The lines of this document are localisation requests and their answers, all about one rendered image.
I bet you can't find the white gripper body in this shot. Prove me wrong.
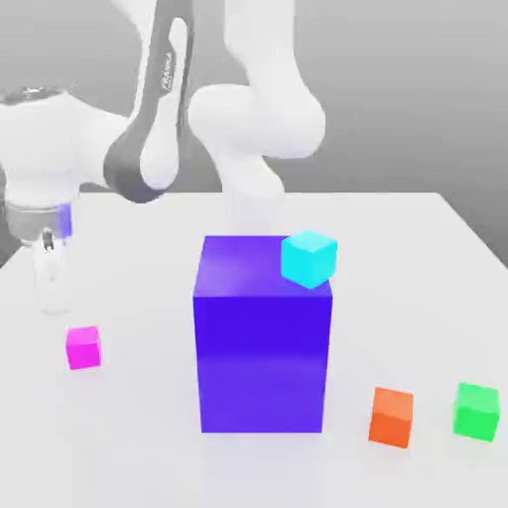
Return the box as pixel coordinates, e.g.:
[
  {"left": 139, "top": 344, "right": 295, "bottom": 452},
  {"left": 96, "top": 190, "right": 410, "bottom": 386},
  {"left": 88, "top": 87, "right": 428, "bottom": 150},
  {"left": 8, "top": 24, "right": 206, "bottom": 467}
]
[{"left": 32, "top": 240, "right": 72, "bottom": 316}]

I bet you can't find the small magenta cube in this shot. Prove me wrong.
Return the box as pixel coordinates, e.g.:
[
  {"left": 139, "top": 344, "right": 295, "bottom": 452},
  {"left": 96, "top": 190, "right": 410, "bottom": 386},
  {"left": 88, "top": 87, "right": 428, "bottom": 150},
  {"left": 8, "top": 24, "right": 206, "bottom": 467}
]
[{"left": 64, "top": 324, "right": 103, "bottom": 372}]

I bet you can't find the small cyan cube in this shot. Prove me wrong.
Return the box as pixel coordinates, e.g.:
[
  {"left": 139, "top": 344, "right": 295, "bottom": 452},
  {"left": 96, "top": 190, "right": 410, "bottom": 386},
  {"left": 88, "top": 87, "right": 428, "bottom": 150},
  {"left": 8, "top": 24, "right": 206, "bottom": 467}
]
[{"left": 280, "top": 229, "right": 339, "bottom": 291}]

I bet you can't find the small orange cube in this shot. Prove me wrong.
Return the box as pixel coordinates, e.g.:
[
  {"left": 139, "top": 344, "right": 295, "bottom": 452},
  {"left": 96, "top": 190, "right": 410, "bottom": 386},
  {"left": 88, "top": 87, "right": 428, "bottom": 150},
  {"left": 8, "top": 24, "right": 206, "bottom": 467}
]
[{"left": 367, "top": 386, "right": 415, "bottom": 450}]

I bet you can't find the small green cube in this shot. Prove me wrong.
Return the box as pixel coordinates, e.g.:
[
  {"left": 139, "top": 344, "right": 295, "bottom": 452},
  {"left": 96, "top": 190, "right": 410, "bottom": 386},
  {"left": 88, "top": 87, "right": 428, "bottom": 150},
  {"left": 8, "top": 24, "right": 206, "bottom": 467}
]
[{"left": 452, "top": 381, "right": 501, "bottom": 444}]

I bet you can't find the large purple box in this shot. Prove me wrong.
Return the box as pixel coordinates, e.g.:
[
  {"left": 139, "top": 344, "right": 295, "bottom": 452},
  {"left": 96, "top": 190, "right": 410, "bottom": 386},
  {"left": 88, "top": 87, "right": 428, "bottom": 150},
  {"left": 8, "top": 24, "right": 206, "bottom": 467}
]
[{"left": 191, "top": 234, "right": 333, "bottom": 435}]

